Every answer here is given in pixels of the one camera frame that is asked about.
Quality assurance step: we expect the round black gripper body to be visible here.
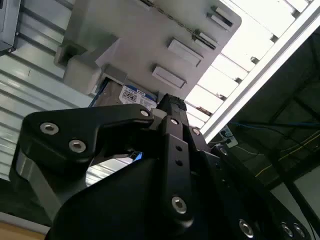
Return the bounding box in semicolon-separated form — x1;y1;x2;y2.
44;154;237;240

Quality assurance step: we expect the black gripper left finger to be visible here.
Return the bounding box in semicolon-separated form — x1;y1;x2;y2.
9;94;195;228

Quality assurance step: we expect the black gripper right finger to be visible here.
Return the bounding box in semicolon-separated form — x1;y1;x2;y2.
174;96;314;240

